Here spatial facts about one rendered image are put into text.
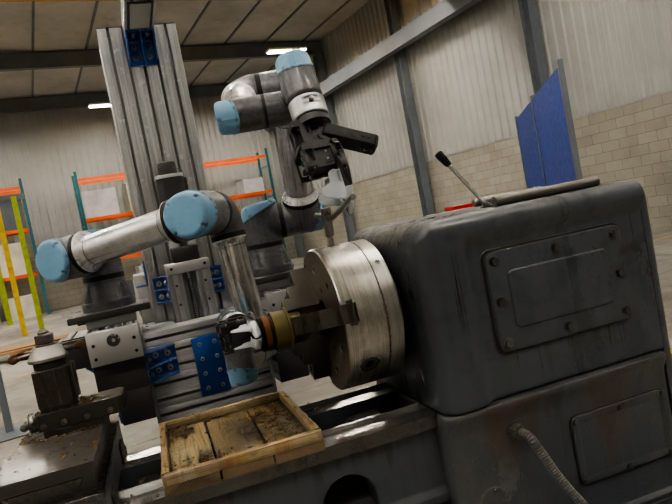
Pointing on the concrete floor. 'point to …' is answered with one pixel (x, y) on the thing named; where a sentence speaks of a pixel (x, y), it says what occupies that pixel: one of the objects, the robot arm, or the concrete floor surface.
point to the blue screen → (549, 135)
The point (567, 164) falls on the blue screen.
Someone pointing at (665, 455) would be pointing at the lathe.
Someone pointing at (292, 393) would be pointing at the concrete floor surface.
